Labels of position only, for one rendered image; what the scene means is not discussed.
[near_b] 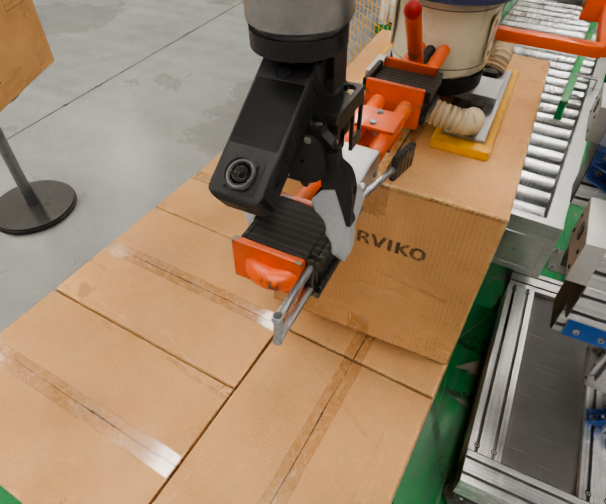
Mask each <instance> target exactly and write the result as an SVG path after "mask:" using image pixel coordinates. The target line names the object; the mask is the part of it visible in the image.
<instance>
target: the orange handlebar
mask: <svg viewBox="0 0 606 504"><path fill-rule="evenodd" d="M495 40H499V41H504V42H510V43H515V44H520V45H526V46H531V47H536V48H541V49H547V50H552V51H557V52H563V53H568V54H573V55H579V56H584V57H589V58H595V59H599V58H600V57H603V58H605V57H606V4H604V5H603V6H602V8H601V10H600V13H599V20H598V28H597V35H596V42H594V41H588V40H583V39H577V38H571V37H566V36H560V35H555V34H549V33H543V32H538V31H532V30H527V29H521V28H515V27H510V26H504V25H499V26H498V29H497V32H496V35H495ZM449 53H450V48H449V46H447V45H440V46H439V47H438V48H437V49H436V51H435V52H434V54H433V55H432V56H431V58H430V59H429V61H428V62H427V64H428V65H433V66H438V67H440V68H441V66H442V65H443V63H444V61H445V60H446V58H447V57H448V55H449ZM384 105H385V99H384V97H383V96H382V95H379V94H375V95H373V96H372V97H371V99H370V100H369V101H368V102H367V104H366V105H363V114H362V127H361V138H360V140H359V141H358V142H357V144H358V145H362V146H365V147H368V148H369V149H373V150H377V151H379V152H380V158H379V163H380V162H381V160H382V159H383V157H384V155H385V154H386V152H387V153H390V152H391V150H392V149H393V147H394V145H395V144H396V142H397V141H398V139H399V138H400V136H401V134H402V133H401V132H400V130H401V129H402V127H403V126H404V124H405V123H406V121H407V119H408V118H409V116H410V115H411V113H412V111H413V106H412V104H411V103H410V102H408V101H401V102H400V103H399V104H398V106H397V107H396V108H395V110H394V111H393V112H391V111H387V110H383V109H382V108H383V107H384ZM320 187H321V180H319V181H317V182H315V183H310V184H309V185H308V187H304V186H303V185H302V186H301V187H300V189H299V190H298V191H297V192H296V194H295V195H294V196H297V197H300V198H304V199H307V200H310V201H312V198H313V197H314V195H315V194H316V193H317V191H318V190H319V188H320ZM246 272H247V274H248V275H249V277H250V278H251V280H252V281H253V282H254V283H255V284H257V285H259V286H260V287H262V288H265V289H268V290H273V291H286V290H290V289H291V288H292V287H293V285H294V284H295V282H296V281H297V279H298V278H297V276H296V275H295V274H293V273H292V272H290V271H288V270H285V269H280V268H276V267H272V266H270V265H268V264H266V263H264V262H262V261H260V260H258V259H256V258H248V259H246Z"/></svg>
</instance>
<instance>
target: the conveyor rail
mask: <svg viewBox="0 0 606 504"><path fill-rule="evenodd" d="M592 70H593V71H592V73H591V76H595V77H598V81H597V83H596V86H595V88H594V90H593V92H592V88H593V86H594V84H595V82H596V81H595V80H590V79H589V82H588V84H587V85H588V86H587V88H586V91H585V93H584V94H585V95H584V97H583V100H582V104H581V107H580V109H579V111H578V112H579V113H578V116H577V118H576V120H575V122H574V127H573V128H572V131H571V134H570V136H571V137H570V139H569V140H568V144H567V146H566V147H567V149H566V150H565V152H564V156H563V158H562V159H563V161H562V162H561V164H560V168H559V170H558V172H559V173H558V175H557V176H556V179H555V183H554V185H555V186H554V188H552V191H551V195H550V198H549V199H550V201H549V203H547V206H546V210H545V213H544V215H545V216H544V218H547V219H550V220H553V221H556V222H559V223H563V224H564V223H565V219H566V215H567V212H568V208H569V205H570V197H571V191H572V185H573V183H574V181H575V179H576V177H577V175H578V172H579V169H580V165H581V162H582V158H583V154H584V151H585V147H586V144H587V141H585V135H586V128H587V121H588V115H589V113H590V110H591V108H592V106H593V104H594V102H595V100H596V97H597V95H598V93H599V91H600V89H601V87H602V85H603V82H604V78H605V75H606V57H605V58H603V57H600V58H599V59H596V60H595V64H594V67H593V69H592Z"/></svg>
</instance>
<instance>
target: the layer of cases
mask: <svg viewBox="0 0 606 504"><path fill-rule="evenodd" d="M221 155H222V153H221V154H220V155H218V156H217V157H216V158H215V159H213V160H212V161H211V162H210V163H209V164H207V165H206V166H205V167H204V168H202V169H201V170H200V171H199V172H197V173H196V174H195V175H194V176H193V177H191V178H190V179H189V180H188V181H186V182H185V183H184V184H183V185H182V186H180V187H179V188H178V189H177V190H175V191H174V192H173V193H172V194H170V195H169V196H168V197H167V198H166V199H164V200H163V201H162V202H161V203H159V204H158V205H157V208H156V207H155V208H153V209H152V210H151V211H150V212H148V213H147V214H146V215H145V216H143V217H142V218H141V219H140V220H139V221H137V222H136V223H135V224H134V225H132V226H131V227H130V228H129V229H128V230H126V231H125V232H124V233H123V234H121V235H120V236H119V237H118V238H116V239H115V240H114V241H113V242H112V243H110V244H109V245H108V246H107V247H105V248H104V249H103V250H102V251H100V252H99V253H98V254H97V255H96V256H94V257H93V258H92V259H91V260H89V261H88V262H87V263H86V264H85V265H83V266H82V267H81V268H80V269H78V270H77V271H76V272H75V273H73V274H72V275H71V276H70V277H69V278H67V279H66V280H65V281H64V282H62V283H61V284H60V285H59V286H58V287H56V290H57V291H55V290H53V291H51V292H50V293H49V294H48V295H46V296H45V297H44V298H43V299H42V300H40V301H39V302H38V303H37V304H35V305H34V306H33V307H32V308H31V309H29V310H28V311H27V312H26V313H24V314H23V315H22V316H21V317H19V318H18V319H17V320H16V321H15V322H13V323H12V324H11V325H10V326H8V327H7V328H6V329H5V330H4V331H2V332H1V333H0V486H2V487H3V488H4V489H5V490H7V491H8V492H9V493H10V494H11V495H13V496H14V497H15V498H16V499H18V500H19V501H20V502H21V503H23V504H391V502H392V499H393V497H394V495H395V492H396V490H397V487H398V485H399V482H400V480H401V477H402V475H403V473H404V470H405V468H406V465H407V463H408V460H409V458H410V455H411V453H412V451H413V448H414V446H415V443H416V441H417V438H418V436H419V433H420V431H421V428H422V426H423V424H424V421H425V419H426V416H427V414H428V411H429V409H430V406H431V404H432V402H433V399H434V397H435V394H436V392H437V389H438V387H439V384H440V382H441V380H442V377H443V375H444V372H445V370H446V367H447V365H448V362H449V360H450V358H451V355H452V353H453V351H452V353H451V355H450V357H449V360H448V362H447V364H446V365H444V364H441V363H439V362H436V361H433V360H431V359H428V358H426V357H423V356H421V355H418V354H416V353H413V352H410V351H408V350H405V349H403V348H400V347H398V346H395V345H393V344H390V343H388V342H385V341H382V340H380V339H377V338H375V337H372V336H370V335H367V334H365V333H362V332H360V331H357V330H354V329H352V328H349V327H347V326H344V325H342V324H339V323H337V322H334V321H331V320H329V319H326V318H324V317H321V316H319V315H316V314H314V313H311V312H309V311H306V310H303V309H302V310H301V312H300V313H299V315H298V317H297V318H296V320H295V321H294V323H293V325H292V326H291V328H290V330H289V331H288V333H287V335H286V336H285V338H284V339H283V344H281V345H279V346H278V345H275V344H274V343H273V342H272V340H273V338H274V334H273V323H272V322H271V319H272V317H273V313H274V312H276V311H277V310H278V308H279V307H280V305H281V304H282V302H283V301H281V300H278V299H275V298H274V291H273V290H268V289H265V288H262V287H260V286H259V285H257V284H255V283H254V282H253V281H252V280H250V279H247V278H245V277H242V276H240V275H237V274H236V271H235V264H234V256H233V249H232V241H231V240H232V238H233V236H234V235H238V236H242V234H243V233H244V232H245V230H246V229H247V228H248V227H249V224H248V222H247V219H246V217H245V215H244V212H243V211H241V210H238V209H235V208H231V207H228V206H226V205H225V204H224V203H222V202H221V201H220V200H218V199H217V198H216V197H214V196H213V195H212V194H211V192H210V190H209V188H208V186H209V183H210V180H211V178H212V176H213V173H214V171H215V169H216V166H217V164H218V162H219V159H220V157H221Z"/></svg>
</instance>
